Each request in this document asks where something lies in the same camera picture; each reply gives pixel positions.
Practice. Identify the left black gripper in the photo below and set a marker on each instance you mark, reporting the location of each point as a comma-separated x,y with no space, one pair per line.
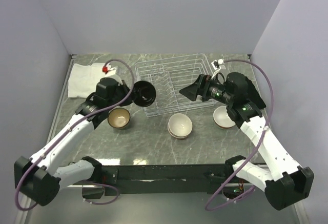
123,87

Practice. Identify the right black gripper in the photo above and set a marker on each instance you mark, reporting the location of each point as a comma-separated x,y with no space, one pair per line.
192,90

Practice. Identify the plain beige bowl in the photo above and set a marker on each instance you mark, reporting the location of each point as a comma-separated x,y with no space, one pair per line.
144,93

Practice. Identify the black patterned bowl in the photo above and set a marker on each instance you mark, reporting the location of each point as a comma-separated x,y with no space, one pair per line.
119,118

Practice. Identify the beige floral bowl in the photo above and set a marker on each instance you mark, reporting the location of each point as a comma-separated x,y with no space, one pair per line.
180,124

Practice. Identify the red floral bowl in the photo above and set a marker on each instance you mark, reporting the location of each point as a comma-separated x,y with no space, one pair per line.
178,137

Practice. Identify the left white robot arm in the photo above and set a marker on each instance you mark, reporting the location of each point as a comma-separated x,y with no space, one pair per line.
88,116

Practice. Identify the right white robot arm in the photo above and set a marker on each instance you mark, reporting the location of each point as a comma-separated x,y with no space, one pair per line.
285,182

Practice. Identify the white folded cloth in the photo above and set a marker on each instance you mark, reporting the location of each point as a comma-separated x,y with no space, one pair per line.
83,79

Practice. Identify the black folded cloth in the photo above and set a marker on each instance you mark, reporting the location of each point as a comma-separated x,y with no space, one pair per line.
254,95

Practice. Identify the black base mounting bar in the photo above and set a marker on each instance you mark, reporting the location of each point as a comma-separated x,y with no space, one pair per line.
149,179

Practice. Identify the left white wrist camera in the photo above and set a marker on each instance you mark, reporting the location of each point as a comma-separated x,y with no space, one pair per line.
111,71

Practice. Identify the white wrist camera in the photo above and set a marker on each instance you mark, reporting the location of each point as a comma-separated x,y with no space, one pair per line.
111,71
219,67

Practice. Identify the white wire dish rack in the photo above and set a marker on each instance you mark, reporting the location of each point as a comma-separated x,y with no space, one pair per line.
168,76

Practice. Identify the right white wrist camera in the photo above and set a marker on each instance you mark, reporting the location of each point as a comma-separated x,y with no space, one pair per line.
219,67

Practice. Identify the aluminium frame rail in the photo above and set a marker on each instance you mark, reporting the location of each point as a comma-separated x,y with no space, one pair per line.
34,185

